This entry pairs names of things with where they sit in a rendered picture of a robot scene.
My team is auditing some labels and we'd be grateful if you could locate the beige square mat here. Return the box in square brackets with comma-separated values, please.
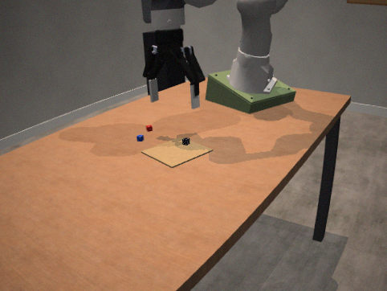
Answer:
[141, 137, 214, 168]

